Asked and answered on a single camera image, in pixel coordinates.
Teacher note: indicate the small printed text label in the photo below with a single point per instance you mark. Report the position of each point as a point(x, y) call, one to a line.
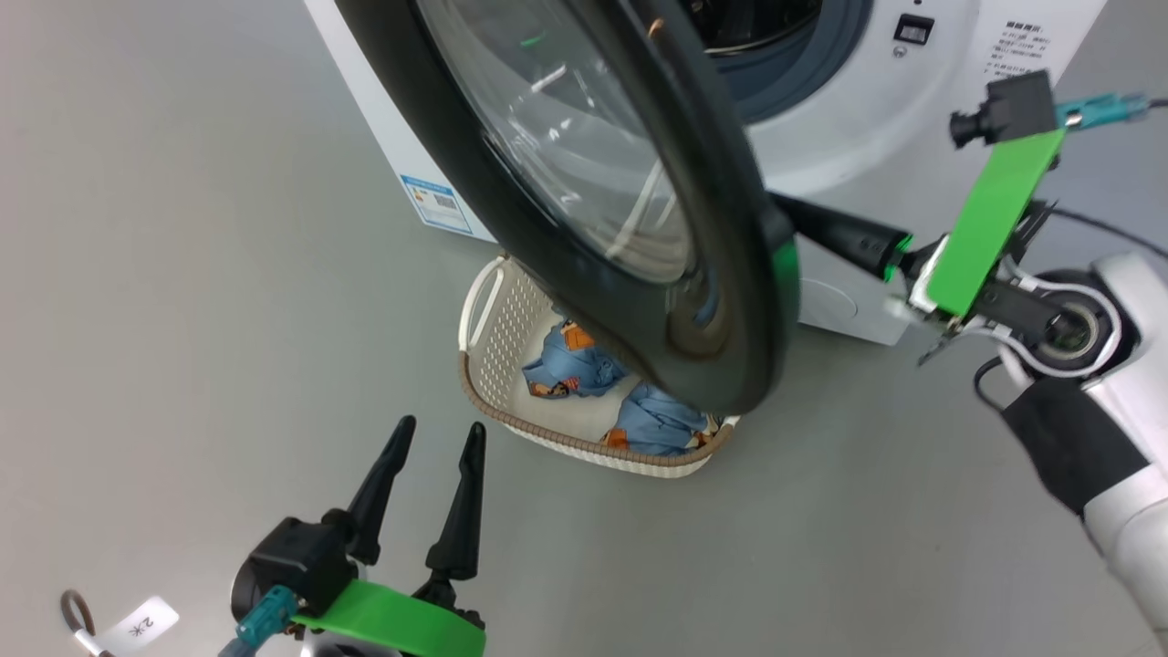
point(1013, 50)

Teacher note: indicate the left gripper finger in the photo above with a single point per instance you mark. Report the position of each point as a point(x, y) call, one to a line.
point(461, 520)
point(383, 484)

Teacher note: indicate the cream perforated laundry basket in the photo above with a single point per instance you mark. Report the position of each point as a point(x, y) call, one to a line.
point(511, 338)

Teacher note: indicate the round white filter cover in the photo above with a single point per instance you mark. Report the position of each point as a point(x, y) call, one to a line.
point(826, 306)

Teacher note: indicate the grey rubber door seal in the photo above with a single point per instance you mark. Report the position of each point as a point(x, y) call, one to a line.
point(821, 64)

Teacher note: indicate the white front-load washing machine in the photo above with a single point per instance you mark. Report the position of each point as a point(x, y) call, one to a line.
point(876, 137)

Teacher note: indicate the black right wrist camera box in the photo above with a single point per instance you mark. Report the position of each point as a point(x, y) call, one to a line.
point(1013, 105)

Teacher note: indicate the black round glass washer door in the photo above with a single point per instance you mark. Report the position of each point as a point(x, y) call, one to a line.
point(730, 301)

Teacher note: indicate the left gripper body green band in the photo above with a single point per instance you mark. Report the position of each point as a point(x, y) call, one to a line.
point(392, 625)

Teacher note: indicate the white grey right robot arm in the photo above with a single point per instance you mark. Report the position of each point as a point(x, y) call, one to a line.
point(1131, 511)

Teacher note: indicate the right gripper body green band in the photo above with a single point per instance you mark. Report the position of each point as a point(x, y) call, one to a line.
point(990, 228)

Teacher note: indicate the blue energy label sticker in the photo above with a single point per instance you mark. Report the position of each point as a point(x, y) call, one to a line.
point(438, 203)

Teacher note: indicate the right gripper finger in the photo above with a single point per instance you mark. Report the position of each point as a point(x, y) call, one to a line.
point(844, 235)

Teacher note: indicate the black door latch slot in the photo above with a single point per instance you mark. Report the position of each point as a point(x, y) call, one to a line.
point(913, 29)

